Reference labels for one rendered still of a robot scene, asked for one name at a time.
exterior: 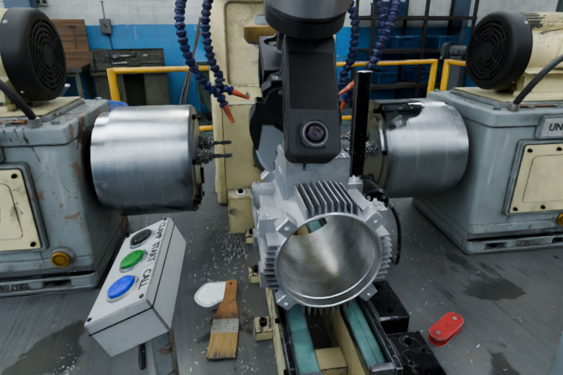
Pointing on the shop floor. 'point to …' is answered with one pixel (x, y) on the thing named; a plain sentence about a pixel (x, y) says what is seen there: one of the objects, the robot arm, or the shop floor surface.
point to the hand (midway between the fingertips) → (288, 167)
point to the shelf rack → (415, 47)
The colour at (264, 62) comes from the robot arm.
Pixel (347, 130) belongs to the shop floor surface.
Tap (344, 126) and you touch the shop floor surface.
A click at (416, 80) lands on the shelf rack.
